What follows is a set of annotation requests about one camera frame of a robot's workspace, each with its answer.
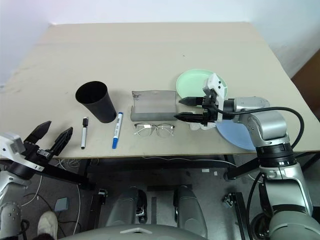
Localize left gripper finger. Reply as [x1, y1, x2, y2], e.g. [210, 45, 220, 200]
[48, 126, 74, 157]
[24, 120, 53, 145]

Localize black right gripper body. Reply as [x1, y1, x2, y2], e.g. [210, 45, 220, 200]
[199, 88, 221, 126]

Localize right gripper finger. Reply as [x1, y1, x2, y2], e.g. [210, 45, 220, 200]
[178, 96, 203, 107]
[174, 112, 205, 123]

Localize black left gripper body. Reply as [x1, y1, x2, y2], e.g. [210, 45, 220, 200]
[23, 141, 55, 164]

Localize black capped whiteboard marker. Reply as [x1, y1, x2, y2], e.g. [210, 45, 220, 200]
[80, 116, 89, 151]

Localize light blue plate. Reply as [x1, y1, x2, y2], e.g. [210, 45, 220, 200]
[215, 119, 258, 151]

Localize clear frame eyeglasses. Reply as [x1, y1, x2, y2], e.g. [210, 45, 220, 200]
[133, 121, 177, 139]

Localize grey glasses case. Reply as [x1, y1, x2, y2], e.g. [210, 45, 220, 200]
[130, 89, 179, 122]

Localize light green plate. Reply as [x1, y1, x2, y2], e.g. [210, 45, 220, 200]
[175, 68, 230, 109]

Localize black plastic cup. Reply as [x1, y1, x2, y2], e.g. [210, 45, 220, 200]
[75, 80, 118, 124]

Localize blue whiteboard marker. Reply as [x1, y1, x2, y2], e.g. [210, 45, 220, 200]
[111, 111, 124, 150]

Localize grey foot pedal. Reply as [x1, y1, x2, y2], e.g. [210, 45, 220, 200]
[53, 197, 70, 213]

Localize white shoe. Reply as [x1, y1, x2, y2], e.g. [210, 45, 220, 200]
[37, 211, 59, 238]

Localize grey right robot leg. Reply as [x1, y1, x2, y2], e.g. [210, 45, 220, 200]
[173, 184, 208, 238]

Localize grey robot leg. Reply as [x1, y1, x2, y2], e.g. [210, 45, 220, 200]
[104, 186, 148, 228]
[173, 184, 208, 238]

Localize grey left robot leg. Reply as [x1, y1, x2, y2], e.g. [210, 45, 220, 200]
[104, 186, 148, 228]

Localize brown wooden cabinet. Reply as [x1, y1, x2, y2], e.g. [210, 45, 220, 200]
[291, 48, 320, 121]

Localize grey robot torso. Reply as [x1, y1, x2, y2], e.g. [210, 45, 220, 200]
[58, 223, 208, 240]

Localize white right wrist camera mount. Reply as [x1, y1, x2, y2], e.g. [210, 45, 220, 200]
[201, 73, 230, 126]

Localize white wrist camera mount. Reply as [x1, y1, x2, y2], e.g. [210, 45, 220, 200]
[0, 132, 45, 173]
[201, 73, 230, 126]

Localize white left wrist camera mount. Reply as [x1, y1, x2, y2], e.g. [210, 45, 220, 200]
[0, 132, 45, 173]

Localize thin white cable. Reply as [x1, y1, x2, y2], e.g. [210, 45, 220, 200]
[143, 155, 237, 168]

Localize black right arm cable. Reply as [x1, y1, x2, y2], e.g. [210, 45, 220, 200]
[211, 106, 305, 222]

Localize silver black frame clamp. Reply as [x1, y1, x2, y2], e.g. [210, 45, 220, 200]
[96, 188, 108, 201]
[223, 192, 236, 209]

